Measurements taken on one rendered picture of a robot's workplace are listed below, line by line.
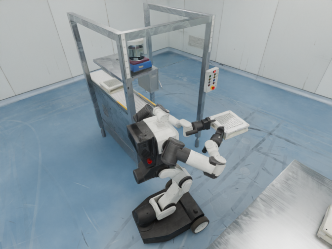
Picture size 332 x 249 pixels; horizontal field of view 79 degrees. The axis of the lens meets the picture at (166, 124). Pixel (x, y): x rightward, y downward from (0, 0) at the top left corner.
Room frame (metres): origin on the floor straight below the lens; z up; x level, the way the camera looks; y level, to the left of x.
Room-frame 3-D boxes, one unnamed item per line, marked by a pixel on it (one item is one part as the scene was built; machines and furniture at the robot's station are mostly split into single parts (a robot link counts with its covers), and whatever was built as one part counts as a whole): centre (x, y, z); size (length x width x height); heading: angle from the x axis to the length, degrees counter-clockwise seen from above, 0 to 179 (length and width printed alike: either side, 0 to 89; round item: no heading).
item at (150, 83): (1.85, 0.17, 1.25); 0.22 x 0.11 x 0.20; 38
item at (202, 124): (1.32, -0.30, 1.07); 0.12 x 0.10 x 0.13; 109
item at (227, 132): (1.35, -0.53, 1.07); 0.25 x 0.24 x 0.02; 26
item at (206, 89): (2.14, -0.53, 1.08); 0.17 x 0.06 x 0.26; 128
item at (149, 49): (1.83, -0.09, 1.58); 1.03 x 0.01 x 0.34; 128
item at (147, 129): (1.04, 0.09, 1.16); 0.34 x 0.30 x 0.36; 27
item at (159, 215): (1.06, 0.05, 0.28); 0.21 x 0.20 x 0.13; 117
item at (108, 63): (1.92, 0.40, 1.36); 0.62 x 0.38 x 0.04; 38
